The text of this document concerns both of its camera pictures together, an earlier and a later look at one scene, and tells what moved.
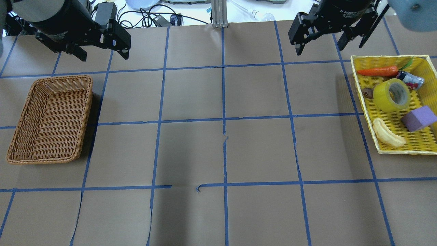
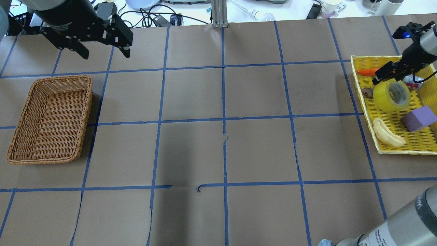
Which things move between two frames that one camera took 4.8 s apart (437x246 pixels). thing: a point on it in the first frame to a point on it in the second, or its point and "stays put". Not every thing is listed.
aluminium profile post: x=219 y=13 stays put
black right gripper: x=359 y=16 to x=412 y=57
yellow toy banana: x=385 y=135 stays put
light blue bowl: x=137 y=4 stays put
